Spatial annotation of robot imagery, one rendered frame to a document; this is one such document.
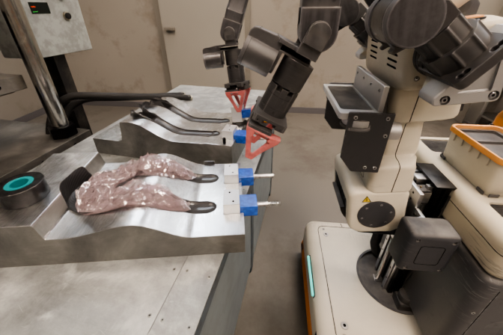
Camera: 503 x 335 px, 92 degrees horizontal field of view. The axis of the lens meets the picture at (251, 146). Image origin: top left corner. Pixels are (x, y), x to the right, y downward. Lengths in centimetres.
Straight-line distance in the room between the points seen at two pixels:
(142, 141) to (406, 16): 75
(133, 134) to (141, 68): 290
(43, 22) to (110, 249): 104
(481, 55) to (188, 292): 61
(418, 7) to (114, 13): 355
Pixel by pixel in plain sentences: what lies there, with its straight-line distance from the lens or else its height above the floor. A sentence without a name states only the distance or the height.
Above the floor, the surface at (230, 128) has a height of 92.
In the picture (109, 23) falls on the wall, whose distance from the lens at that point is 383.
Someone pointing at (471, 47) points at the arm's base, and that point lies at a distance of 50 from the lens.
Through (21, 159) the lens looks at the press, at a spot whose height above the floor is 79.
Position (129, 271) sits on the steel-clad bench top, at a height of 80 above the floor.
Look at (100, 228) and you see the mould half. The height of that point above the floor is 89.
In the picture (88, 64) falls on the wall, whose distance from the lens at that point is 415.
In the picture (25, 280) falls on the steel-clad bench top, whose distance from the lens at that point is 68.
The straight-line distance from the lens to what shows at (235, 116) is 86.
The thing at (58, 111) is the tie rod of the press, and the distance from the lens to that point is 123.
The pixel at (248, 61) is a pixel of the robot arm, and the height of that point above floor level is 117.
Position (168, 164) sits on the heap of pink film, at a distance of 65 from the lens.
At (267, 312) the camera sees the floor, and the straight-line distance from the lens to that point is 140.
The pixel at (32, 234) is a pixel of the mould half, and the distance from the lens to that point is 62.
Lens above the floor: 125
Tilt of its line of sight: 30 degrees down
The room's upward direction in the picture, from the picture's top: straight up
